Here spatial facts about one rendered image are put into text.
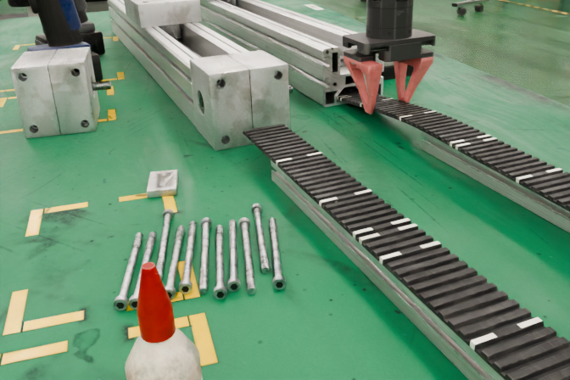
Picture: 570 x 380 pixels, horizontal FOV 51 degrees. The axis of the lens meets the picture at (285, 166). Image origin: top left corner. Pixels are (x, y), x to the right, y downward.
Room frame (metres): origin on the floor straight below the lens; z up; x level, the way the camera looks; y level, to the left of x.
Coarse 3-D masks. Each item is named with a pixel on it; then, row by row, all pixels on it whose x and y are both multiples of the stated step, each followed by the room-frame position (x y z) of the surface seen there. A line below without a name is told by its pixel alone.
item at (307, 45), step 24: (216, 0) 1.36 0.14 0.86; (240, 0) 1.38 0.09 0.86; (216, 24) 1.31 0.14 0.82; (240, 24) 1.19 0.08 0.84; (264, 24) 1.04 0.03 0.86; (288, 24) 1.12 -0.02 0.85; (312, 24) 1.03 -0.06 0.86; (264, 48) 1.04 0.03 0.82; (288, 48) 0.94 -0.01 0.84; (312, 48) 0.86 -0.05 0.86; (336, 48) 0.83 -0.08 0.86; (288, 72) 0.94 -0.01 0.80; (312, 72) 0.86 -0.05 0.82; (336, 72) 0.83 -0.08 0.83; (312, 96) 0.86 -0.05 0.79; (336, 96) 0.83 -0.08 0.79
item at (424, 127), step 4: (440, 120) 0.65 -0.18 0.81; (444, 120) 0.65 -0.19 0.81; (448, 120) 0.65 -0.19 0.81; (452, 120) 0.65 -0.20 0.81; (456, 120) 0.65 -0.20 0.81; (460, 120) 0.65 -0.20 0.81; (424, 124) 0.64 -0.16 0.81; (428, 124) 0.64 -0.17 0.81; (432, 124) 0.64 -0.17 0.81; (436, 124) 0.64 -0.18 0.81; (440, 124) 0.64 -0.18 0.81; (444, 124) 0.64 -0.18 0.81; (448, 124) 0.64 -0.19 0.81; (452, 124) 0.64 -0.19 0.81; (456, 124) 0.64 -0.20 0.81; (420, 128) 0.63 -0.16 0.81; (424, 128) 0.63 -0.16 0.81; (428, 128) 0.63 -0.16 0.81; (432, 128) 0.63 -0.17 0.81; (436, 128) 0.63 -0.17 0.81
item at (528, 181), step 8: (520, 176) 0.49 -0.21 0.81; (528, 176) 0.49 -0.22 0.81; (536, 176) 0.49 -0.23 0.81; (544, 176) 0.49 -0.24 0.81; (552, 176) 0.49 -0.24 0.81; (560, 176) 0.49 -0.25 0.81; (568, 176) 0.49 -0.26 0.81; (520, 184) 0.48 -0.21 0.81; (528, 184) 0.48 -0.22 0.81; (536, 184) 0.48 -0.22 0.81
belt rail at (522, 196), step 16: (432, 144) 0.63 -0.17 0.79; (448, 160) 0.60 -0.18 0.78; (464, 160) 0.59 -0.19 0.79; (480, 176) 0.55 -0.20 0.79; (496, 176) 0.54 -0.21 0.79; (512, 192) 0.51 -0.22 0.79; (528, 192) 0.50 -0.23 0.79; (528, 208) 0.49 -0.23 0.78; (544, 208) 0.47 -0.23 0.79; (560, 208) 0.46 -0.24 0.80; (560, 224) 0.46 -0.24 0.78
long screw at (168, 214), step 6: (168, 210) 0.50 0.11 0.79; (168, 216) 0.49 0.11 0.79; (168, 222) 0.48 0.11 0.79; (168, 228) 0.47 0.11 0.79; (162, 234) 0.46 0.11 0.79; (168, 234) 0.46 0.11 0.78; (162, 240) 0.45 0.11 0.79; (162, 246) 0.44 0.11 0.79; (162, 252) 0.43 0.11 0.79; (162, 258) 0.42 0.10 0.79; (162, 264) 0.41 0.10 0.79; (162, 270) 0.41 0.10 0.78; (162, 276) 0.40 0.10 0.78
